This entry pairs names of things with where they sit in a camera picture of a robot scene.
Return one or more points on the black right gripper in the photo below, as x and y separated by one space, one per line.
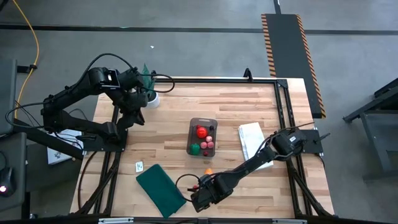
210 193

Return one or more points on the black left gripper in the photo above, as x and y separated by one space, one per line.
132 100

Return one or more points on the orange toy pumpkin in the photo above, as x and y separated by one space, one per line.
208 171

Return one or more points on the green toy pepper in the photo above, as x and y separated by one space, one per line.
195 149

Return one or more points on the red toy tomato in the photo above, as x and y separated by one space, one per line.
202 132

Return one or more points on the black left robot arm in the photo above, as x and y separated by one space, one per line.
71 91

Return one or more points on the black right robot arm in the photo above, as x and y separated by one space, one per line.
255 161

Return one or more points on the translucent grey tupperware container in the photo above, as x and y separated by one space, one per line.
192 133

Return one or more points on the snake plant in white pot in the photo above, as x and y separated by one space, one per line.
154 102

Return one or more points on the dark green folded cloth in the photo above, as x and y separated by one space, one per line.
160 189

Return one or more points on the small white printed card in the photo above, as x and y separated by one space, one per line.
139 166

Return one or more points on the white folded towel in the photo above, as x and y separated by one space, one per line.
248 137

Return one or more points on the white printed cardboard box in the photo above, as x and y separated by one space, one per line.
57 155

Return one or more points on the black floor strip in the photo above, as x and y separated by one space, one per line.
124 28
277 6

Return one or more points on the black desk beam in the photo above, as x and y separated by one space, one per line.
31 135

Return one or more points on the grey desk top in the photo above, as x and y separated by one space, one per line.
6 93

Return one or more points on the black computer mouse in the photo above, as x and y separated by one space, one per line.
7 182

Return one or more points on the black hazard-striped floor mat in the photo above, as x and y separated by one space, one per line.
289 62

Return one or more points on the black metal stand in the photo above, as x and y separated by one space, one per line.
379 140

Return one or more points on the silver aluminium bracket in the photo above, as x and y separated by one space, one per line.
115 221
289 221

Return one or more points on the black aluminium table frame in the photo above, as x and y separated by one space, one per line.
217 80

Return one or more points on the black frame bracket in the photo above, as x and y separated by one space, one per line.
247 75

